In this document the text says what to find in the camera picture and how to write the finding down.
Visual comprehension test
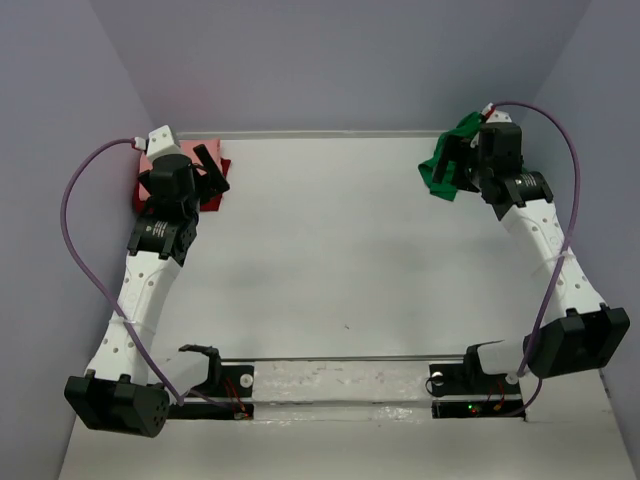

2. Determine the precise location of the pink folded t-shirt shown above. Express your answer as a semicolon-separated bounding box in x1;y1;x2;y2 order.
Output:
133;138;231;213

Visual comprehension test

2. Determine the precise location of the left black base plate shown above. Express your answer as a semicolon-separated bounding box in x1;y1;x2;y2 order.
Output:
168;363;255;421

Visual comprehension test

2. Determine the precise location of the dark red folded t-shirt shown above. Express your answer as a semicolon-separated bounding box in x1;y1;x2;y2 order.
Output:
131;157;232;217

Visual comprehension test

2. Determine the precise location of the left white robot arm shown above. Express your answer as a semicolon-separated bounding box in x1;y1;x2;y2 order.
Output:
60;144;229;438

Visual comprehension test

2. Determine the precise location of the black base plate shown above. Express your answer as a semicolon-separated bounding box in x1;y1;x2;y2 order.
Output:
168;363;255;421
425;363;524;420

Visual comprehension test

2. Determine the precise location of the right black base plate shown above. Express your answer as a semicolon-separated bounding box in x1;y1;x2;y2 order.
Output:
425;363;524;420

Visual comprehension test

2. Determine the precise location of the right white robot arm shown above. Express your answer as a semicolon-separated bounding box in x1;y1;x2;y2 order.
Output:
433;121;630;392

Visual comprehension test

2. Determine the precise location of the green t-shirt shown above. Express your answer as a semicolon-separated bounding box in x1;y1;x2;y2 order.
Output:
417;110;484;203

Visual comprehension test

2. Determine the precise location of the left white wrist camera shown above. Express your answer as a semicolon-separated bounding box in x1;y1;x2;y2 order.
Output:
145;125;182;163

